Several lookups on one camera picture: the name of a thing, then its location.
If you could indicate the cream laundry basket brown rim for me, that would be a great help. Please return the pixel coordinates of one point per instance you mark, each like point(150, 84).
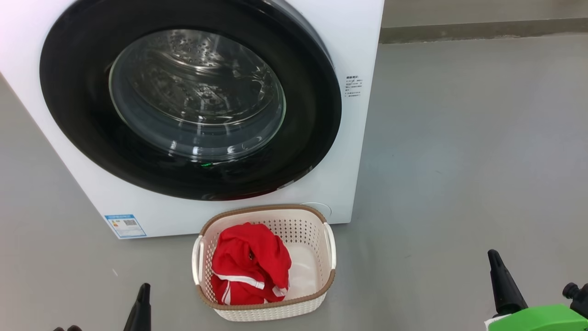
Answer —
point(308, 248)

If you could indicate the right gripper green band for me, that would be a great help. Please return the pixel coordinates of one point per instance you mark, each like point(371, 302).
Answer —
point(542, 319)

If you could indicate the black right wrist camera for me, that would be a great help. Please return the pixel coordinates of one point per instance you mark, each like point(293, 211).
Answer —
point(579, 299)

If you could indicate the red garment white stripes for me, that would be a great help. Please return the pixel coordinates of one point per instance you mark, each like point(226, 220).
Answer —
point(248, 266)

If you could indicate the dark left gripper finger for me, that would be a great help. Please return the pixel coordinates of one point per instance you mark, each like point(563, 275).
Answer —
point(141, 312)

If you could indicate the black round glass washer door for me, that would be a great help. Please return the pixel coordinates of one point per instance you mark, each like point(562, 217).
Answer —
point(303, 115)

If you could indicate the white front-load washing machine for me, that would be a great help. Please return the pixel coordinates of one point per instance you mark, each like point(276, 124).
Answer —
point(358, 161)

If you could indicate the blue energy label sticker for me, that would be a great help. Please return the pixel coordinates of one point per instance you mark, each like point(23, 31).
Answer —
point(125, 225)

